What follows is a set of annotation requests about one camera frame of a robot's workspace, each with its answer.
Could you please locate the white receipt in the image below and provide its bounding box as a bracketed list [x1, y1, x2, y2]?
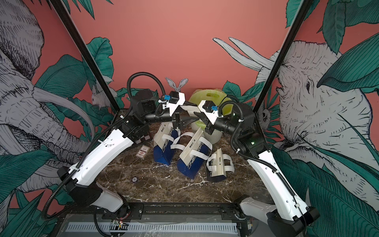
[180, 101, 200, 117]

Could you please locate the blue takeout bag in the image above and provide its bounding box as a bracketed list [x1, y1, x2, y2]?
[153, 122, 180, 166]
[171, 128, 213, 179]

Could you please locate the dark takeout bag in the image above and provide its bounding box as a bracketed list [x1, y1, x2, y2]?
[206, 149, 235, 183]

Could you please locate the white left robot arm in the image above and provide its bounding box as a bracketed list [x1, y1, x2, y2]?
[41, 72, 197, 221]

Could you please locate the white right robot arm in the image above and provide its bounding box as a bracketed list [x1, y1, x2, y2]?
[196, 100, 320, 237]

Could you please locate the green plastic bin liner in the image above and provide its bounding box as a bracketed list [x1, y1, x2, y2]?
[189, 89, 233, 118]

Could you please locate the black white checkerboard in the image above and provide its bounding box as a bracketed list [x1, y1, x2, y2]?
[135, 135, 152, 145]

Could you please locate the small red white card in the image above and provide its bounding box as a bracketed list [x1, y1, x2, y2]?
[136, 145, 150, 159]

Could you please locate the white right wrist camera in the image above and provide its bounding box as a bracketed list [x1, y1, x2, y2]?
[198, 100, 219, 125]

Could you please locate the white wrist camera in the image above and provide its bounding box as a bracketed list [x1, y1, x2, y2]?
[198, 100, 219, 125]
[162, 91, 185, 116]

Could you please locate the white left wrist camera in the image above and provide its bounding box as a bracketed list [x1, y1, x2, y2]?
[162, 91, 185, 116]

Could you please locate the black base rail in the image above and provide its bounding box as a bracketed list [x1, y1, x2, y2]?
[59, 202, 300, 221]

